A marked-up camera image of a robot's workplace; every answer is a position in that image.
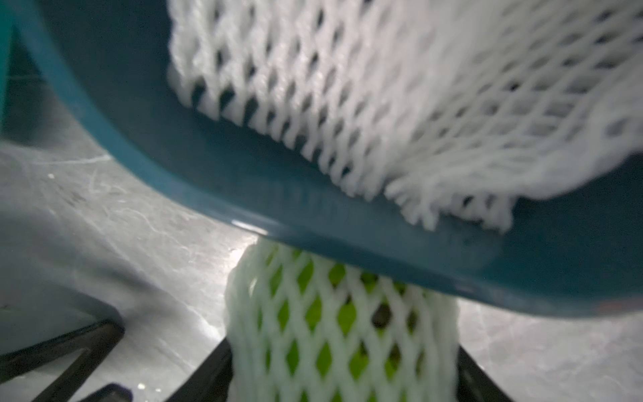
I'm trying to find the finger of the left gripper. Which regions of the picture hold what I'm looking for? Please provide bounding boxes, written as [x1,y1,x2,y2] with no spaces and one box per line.
[1,320,125,401]

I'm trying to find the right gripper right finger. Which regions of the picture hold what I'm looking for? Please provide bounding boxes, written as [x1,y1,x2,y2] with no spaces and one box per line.
[456,347,512,402]

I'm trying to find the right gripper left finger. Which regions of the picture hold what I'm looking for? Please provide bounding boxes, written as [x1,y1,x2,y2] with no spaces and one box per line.
[167,338,233,402]

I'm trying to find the white foam net sleeve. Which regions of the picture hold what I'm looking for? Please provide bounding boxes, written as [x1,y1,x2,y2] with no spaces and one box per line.
[225,239,459,401]

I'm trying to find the green custard apple front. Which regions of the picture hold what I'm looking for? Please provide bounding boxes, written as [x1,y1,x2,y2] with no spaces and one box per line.
[247,246,434,401]

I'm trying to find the grey foam net tray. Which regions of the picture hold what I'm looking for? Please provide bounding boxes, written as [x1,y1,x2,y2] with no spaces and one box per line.
[8,1,642,318]

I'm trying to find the white foam net back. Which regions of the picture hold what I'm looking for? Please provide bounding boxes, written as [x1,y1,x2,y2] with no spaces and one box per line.
[167,1,642,232]

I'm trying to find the teal plastic basket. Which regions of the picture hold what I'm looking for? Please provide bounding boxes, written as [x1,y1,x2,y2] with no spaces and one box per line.
[0,0,13,118]

